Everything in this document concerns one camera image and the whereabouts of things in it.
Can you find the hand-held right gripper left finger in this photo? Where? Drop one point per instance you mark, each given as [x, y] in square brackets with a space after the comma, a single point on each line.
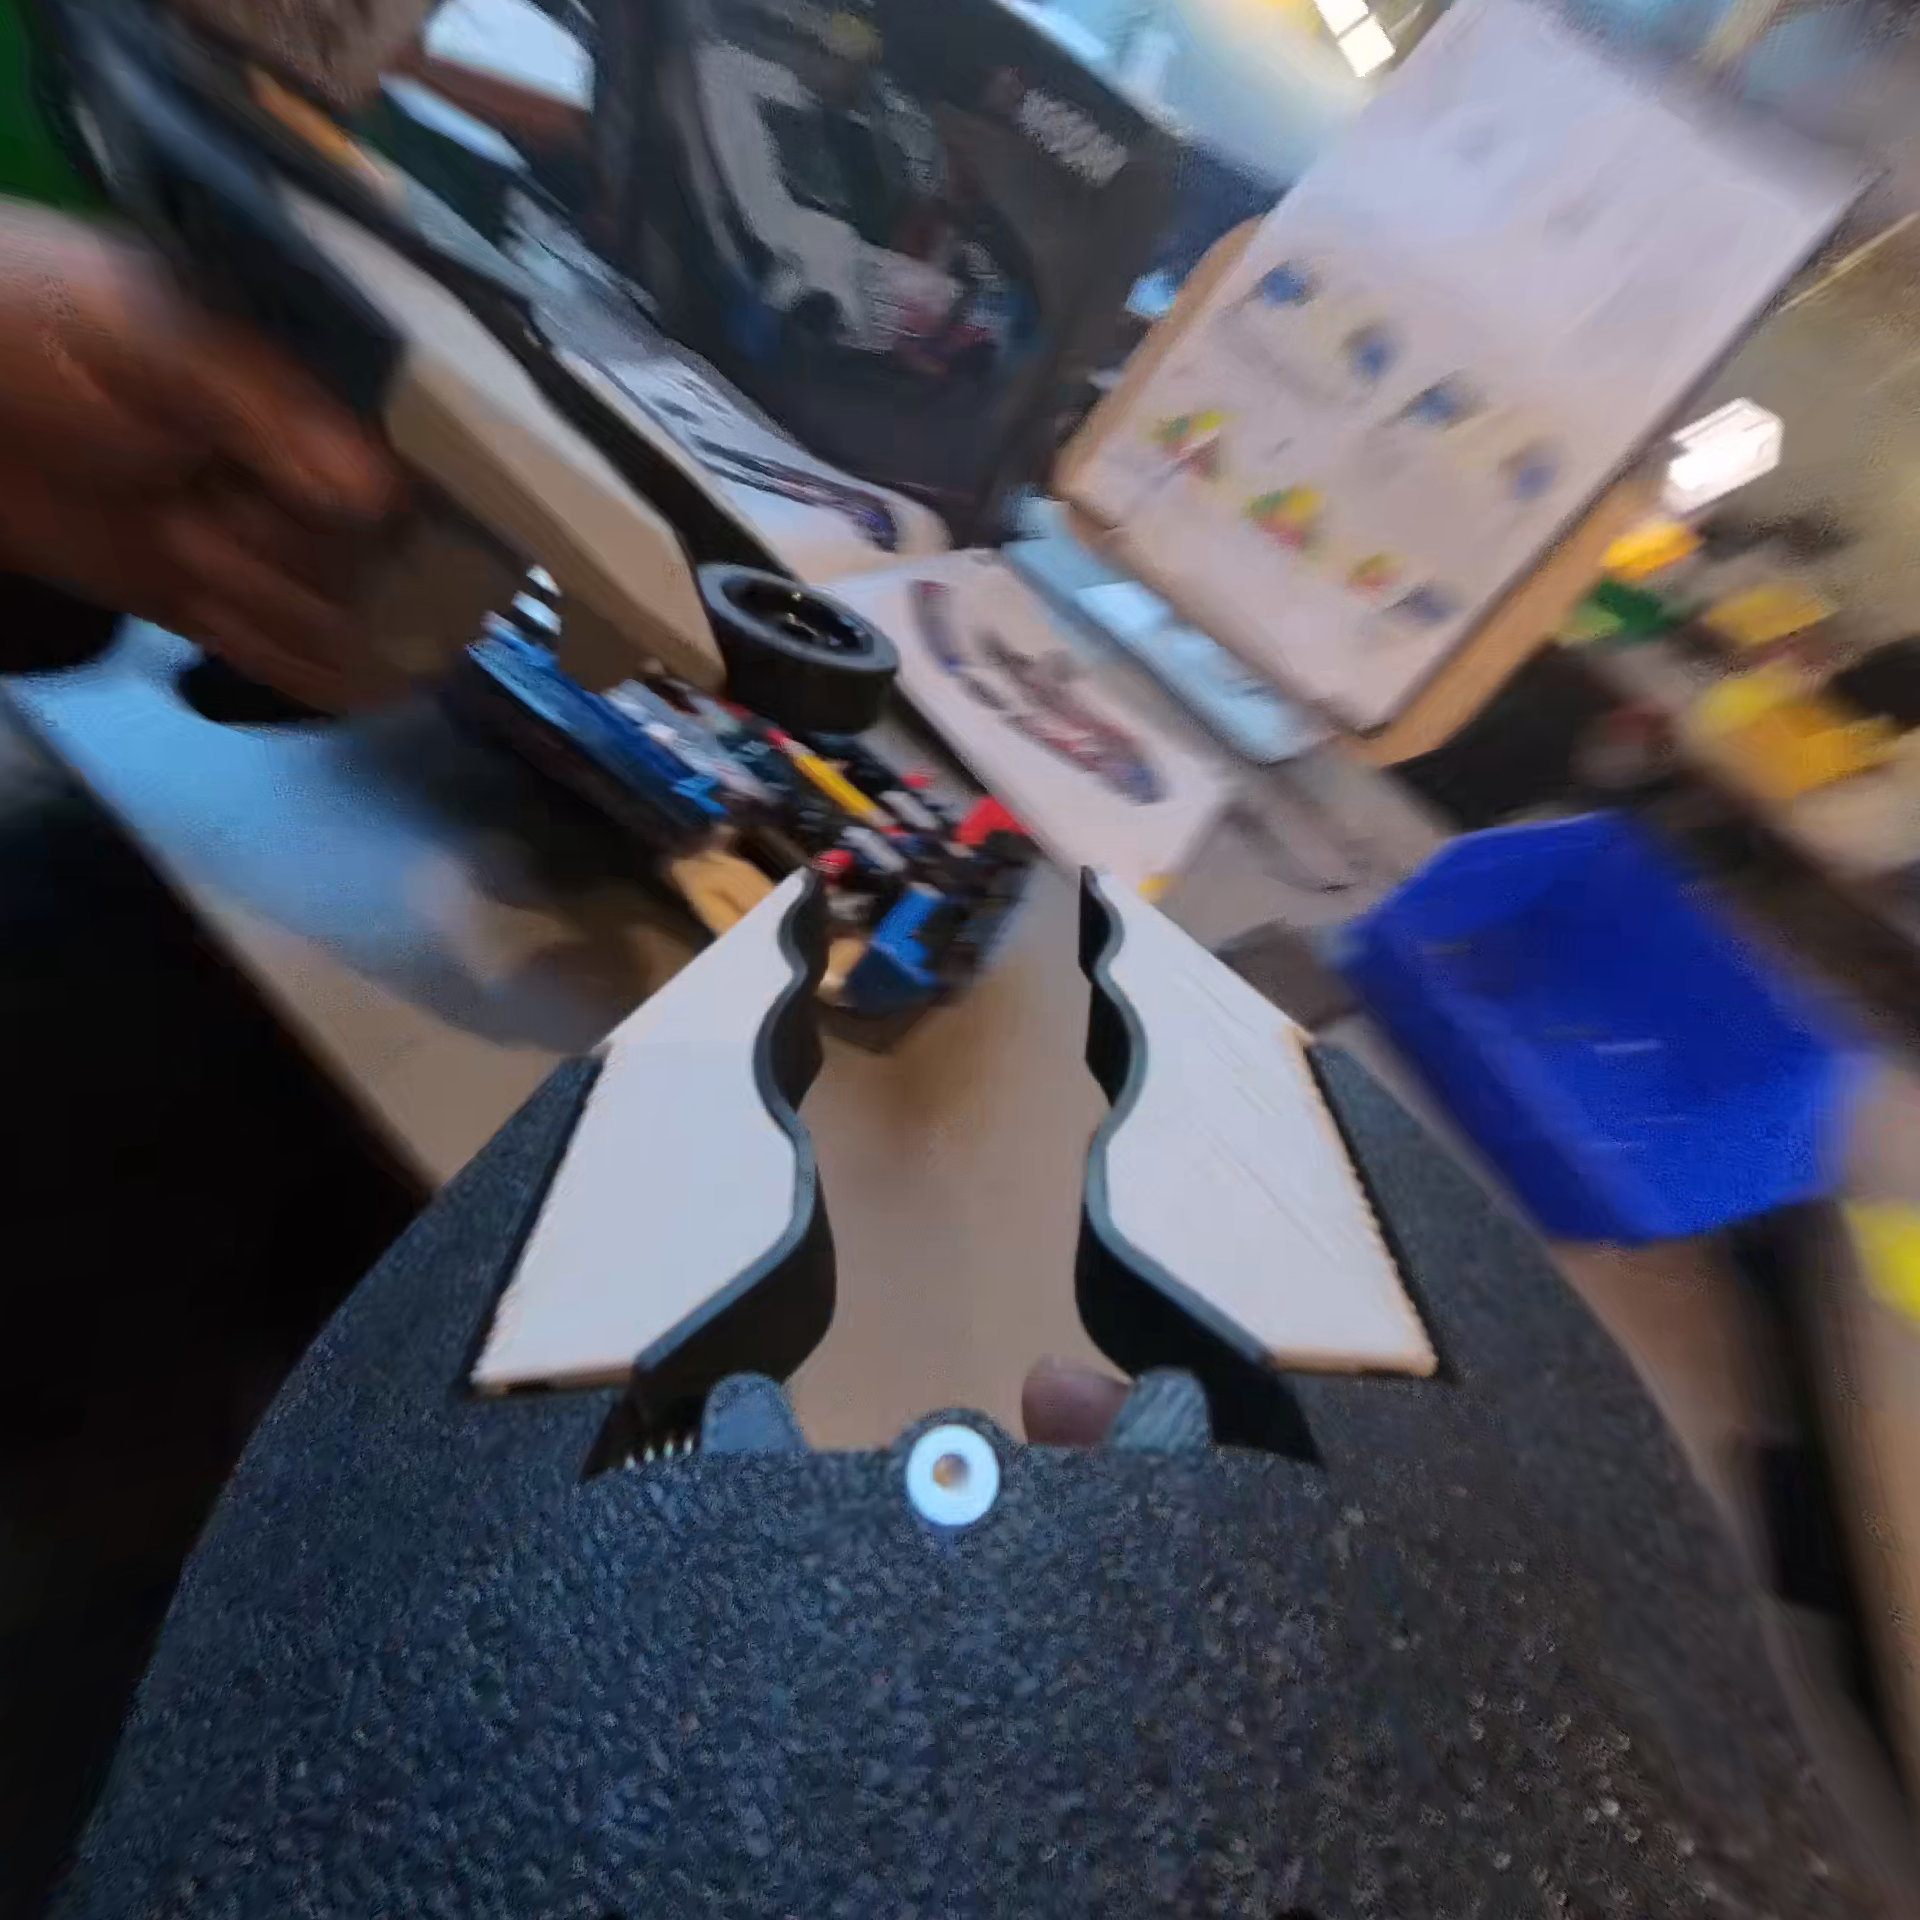
[661, 1201]

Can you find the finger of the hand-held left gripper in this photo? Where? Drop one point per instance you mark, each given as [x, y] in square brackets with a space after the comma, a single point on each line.
[557, 510]
[450, 586]

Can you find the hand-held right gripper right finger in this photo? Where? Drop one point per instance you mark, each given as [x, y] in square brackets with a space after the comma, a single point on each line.
[1244, 1201]

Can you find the black toy car wheel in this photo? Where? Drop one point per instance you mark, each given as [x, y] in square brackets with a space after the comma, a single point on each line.
[797, 646]

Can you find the toy brick car chassis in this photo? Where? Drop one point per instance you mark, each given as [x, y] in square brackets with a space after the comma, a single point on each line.
[720, 765]

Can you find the grey desk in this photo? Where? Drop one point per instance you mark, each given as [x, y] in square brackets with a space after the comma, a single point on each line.
[945, 1170]

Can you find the person's right hand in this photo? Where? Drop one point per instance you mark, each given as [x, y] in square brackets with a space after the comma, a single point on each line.
[1072, 1401]

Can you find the blue plastic bin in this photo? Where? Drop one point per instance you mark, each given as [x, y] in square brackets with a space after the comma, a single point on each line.
[1575, 1021]

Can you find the toy car box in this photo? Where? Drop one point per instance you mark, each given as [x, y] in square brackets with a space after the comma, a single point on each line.
[870, 225]

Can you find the open instruction booklet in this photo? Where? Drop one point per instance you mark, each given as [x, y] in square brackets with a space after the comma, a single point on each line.
[1050, 705]

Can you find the white stand base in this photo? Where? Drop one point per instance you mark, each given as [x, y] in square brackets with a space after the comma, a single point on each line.
[1172, 646]

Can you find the pale wooden display board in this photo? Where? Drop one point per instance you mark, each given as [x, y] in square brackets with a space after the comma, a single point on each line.
[1516, 646]

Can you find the yellow plastic bin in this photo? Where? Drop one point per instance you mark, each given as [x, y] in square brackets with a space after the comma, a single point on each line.
[1785, 735]

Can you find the printed instruction sheet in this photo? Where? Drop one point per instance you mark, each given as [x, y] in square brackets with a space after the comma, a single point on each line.
[1425, 376]

